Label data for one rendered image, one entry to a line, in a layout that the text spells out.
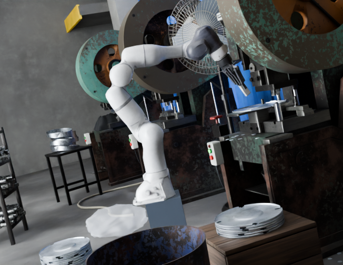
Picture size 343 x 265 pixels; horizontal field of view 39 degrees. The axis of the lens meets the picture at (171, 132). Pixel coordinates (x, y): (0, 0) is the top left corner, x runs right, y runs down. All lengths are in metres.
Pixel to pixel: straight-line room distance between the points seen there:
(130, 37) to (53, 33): 5.36
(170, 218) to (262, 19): 1.05
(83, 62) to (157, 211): 3.26
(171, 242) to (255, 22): 0.99
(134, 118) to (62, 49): 6.76
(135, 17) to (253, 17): 1.83
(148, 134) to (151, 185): 0.27
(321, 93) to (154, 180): 1.01
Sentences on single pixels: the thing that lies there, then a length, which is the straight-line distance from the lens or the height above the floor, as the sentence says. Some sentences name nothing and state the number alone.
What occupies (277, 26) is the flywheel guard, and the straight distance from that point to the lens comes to 2.23.
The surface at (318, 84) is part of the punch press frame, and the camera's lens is 2.73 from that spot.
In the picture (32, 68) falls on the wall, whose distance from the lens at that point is 8.99.
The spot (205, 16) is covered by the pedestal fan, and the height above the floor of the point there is 1.41.
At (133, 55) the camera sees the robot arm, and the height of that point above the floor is 1.17.
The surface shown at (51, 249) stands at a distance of 2.94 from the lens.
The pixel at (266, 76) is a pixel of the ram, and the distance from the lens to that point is 2.64.
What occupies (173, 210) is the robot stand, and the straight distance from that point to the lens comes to 2.45.
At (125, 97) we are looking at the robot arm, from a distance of 2.39.
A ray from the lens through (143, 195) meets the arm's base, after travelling 2.46.
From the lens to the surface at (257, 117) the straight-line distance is 2.63.
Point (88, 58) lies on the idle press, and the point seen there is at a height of 1.47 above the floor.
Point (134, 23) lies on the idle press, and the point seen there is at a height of 1.52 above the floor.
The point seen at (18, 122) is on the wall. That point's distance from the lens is 8.91.
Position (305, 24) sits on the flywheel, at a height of 1.14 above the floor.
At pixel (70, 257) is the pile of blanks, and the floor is 0.20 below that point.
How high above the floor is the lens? 1.00
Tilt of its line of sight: 6 degrees down
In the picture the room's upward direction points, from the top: 12 degrees counter-clockwise
